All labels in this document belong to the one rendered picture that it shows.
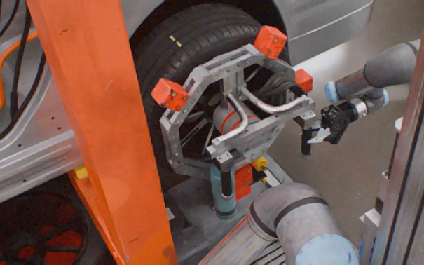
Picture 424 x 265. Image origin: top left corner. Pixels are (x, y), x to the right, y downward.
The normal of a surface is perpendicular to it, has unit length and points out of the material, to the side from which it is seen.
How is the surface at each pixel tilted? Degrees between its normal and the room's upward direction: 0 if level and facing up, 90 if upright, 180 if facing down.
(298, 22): 90
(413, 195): 90
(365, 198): 0
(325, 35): 90
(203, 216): 0
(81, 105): 90
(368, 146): 0
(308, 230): 15
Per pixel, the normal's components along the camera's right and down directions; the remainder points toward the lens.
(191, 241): -0.07, -0.70
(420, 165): -0.86, 0.40
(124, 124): 0.52, 0.58
